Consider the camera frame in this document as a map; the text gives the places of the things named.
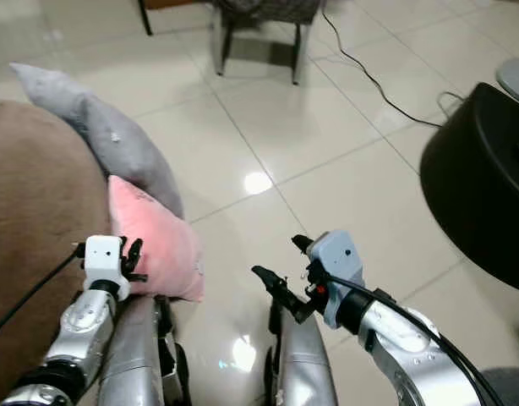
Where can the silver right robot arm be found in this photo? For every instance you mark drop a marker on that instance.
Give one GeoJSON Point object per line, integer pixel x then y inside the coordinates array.
{"type": "Point", "coordinates": [403, 347]}

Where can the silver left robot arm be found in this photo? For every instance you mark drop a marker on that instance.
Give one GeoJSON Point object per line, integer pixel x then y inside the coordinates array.
{"type": "Point", "coordinates": [78, 326]}

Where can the pink pillow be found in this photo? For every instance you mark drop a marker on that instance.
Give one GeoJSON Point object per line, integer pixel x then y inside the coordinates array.
{"type": "Point", "coordinates": [162, 241]}

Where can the brown fabric sofa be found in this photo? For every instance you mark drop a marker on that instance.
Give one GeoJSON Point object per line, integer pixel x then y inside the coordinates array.
{"type": "Point", "coordinates": [40, 254]}

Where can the grey pillow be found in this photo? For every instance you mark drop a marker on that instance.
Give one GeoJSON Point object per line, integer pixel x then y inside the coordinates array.
{"type": "Point", "coordinates": [124, 139]}

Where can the silver right robot leg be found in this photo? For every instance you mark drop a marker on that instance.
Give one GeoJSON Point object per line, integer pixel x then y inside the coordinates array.
{"type": "Point", "coordinates": [302, 355]}

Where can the silver robot leg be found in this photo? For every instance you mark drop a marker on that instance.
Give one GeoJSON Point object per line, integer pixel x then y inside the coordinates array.
{"type": "Point", "coordinates": [302, 355]}
{"type": "Point", "coordinates": [137, 355]}

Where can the silver left robot leg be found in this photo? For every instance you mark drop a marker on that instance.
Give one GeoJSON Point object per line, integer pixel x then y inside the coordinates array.
{"type": "Point", "coordinates": [137, 355]}

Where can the black round ottoman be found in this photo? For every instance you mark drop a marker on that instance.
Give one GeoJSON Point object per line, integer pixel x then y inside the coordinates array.
{"type": "Point", "coordinates": [479, 194]}

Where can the grey fabric object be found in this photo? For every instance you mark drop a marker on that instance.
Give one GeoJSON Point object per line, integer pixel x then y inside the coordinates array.
{"type": "Point", "coordinates": [509, 389]}

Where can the dark wooden furniture leg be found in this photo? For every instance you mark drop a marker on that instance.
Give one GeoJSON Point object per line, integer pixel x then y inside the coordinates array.
{"type": "Point", "coordinates": [145, 17]}

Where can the metal legged patterned stool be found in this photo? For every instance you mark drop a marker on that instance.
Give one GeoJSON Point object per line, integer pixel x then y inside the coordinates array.
{"type": "Point", "coordinates": [264, 10]}

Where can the grey round object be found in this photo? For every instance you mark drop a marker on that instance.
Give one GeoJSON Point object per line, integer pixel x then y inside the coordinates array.
{"type": "Point", "coordinates": [516, 80]}

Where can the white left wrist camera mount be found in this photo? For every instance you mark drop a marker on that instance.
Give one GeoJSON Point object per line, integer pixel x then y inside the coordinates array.
{"type": "Point", "coordinates": [102, 256]}

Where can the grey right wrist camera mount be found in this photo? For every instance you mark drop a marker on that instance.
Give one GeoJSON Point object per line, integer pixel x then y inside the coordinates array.
{"type": "Point", "coordinates": [337, 262]}

